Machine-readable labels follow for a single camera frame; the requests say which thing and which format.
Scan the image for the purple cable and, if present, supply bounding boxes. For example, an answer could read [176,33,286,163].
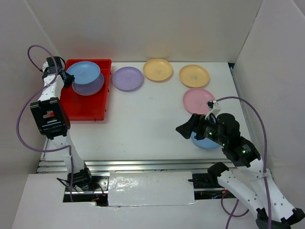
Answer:
[219,96,272,229]
[16,45,73,202]

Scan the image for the yellow plate back centre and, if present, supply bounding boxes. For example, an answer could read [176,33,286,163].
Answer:
[143,59,173,82]

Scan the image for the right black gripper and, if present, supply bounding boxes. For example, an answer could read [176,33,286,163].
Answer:
[175,112,226,145]

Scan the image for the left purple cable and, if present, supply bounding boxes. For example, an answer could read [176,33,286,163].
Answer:
[16,45,73,202]

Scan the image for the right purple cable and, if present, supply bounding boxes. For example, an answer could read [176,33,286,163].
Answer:
[219,96,272,229]

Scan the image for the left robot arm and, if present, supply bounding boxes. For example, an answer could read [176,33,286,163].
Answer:
[30,56,94,191]

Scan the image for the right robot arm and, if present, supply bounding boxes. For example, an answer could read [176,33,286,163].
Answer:
[176,113,305,229]

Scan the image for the aluminium rail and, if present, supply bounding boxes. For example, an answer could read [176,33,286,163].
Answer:
[35,157,233,174]

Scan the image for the pink plate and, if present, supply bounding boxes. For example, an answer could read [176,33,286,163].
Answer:
[183,88,215,115]

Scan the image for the blue plate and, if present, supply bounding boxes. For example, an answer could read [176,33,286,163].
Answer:
[66,61,101,85]
[191,132,219,150]

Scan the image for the purple plate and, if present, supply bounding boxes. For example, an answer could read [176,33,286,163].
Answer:
[72,73,104,96]
[112,66,143,91]

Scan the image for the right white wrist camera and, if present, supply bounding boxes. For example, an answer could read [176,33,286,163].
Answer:
[205,100,221,119]

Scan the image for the white taped cover panel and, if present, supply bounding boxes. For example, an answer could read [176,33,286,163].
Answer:
[108,172,195,207]

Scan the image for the yellow plate back right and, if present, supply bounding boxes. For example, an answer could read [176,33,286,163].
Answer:
[179,64,210,88]

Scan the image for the yellow plate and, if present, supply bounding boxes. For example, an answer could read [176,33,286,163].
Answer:
[143,59,173,82]
[179,64,210,88]

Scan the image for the red plastic bin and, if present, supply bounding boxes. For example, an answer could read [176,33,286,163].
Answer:
[60,59,112,121]

